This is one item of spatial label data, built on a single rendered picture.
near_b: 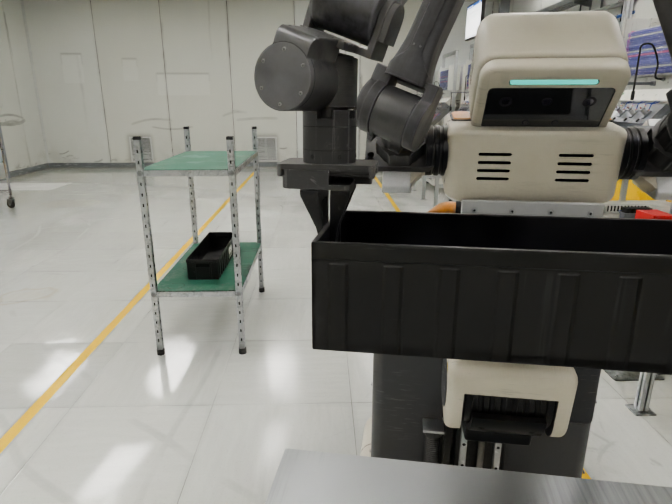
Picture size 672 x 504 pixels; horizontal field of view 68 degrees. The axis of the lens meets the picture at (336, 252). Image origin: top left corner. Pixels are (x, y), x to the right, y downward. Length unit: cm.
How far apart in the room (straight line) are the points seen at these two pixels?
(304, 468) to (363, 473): 8
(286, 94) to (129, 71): 1007
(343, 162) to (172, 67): 979
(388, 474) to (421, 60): 56
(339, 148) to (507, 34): 40
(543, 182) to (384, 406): 72
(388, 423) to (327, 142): 97
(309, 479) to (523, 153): 58
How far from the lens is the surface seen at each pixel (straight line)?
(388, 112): 75
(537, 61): 81
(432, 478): 71
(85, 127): 1087
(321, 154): 52
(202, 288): 262
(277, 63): 46
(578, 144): 89
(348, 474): 70
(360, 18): 51
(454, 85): 742
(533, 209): 87
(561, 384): 99
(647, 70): 333
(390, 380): 130
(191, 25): 1024
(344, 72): 52
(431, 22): 78
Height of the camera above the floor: 126
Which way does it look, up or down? 17 degrees down
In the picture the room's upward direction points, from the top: straight up
